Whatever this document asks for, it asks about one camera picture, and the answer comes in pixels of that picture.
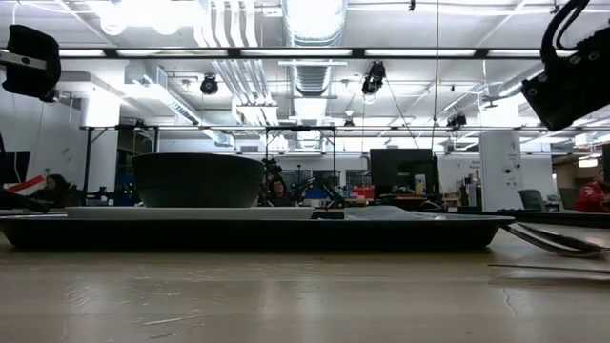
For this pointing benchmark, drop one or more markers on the long overhead light bar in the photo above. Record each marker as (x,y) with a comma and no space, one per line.
(295,52)

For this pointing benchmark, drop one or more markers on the white building column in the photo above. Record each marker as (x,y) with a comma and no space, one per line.
(100,143)
(500,157)

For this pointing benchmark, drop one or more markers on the white round plate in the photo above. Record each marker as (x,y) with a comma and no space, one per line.
(190,213)

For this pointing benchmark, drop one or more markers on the black bowl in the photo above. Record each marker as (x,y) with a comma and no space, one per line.
(197,181)

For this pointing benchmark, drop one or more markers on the grey office chair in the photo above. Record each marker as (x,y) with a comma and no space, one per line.
(568,199)
(531,200)

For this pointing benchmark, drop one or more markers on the black wall screen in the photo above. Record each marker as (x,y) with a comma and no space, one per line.
(16,167)

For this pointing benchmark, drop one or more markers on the black ceiling spotlight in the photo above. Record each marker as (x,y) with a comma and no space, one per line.
(209,86)
(456,120)
(373,78)

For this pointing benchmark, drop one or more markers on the metal spoon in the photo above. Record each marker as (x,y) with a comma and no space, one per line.
(548,248)

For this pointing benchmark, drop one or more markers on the black computer monitor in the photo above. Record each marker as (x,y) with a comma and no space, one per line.
(402,167)

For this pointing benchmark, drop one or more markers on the red strip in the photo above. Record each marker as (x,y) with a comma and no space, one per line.
(31,183)

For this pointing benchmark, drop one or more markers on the black serving tray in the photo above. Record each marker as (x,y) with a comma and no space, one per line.
(257,236)

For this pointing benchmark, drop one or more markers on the white ceiling pipe bundle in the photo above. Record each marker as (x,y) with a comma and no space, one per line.
(229,28)

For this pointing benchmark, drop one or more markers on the grey cloth napkin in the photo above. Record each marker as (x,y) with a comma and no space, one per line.
(391,213)

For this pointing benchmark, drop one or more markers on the red storage box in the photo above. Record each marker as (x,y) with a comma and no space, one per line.
(364,192)

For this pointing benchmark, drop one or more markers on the silver ventilation duct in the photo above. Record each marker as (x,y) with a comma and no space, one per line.
(314,24)

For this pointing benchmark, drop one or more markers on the person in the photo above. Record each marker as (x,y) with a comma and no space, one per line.
(278,190)
(57,183)
(591,197)

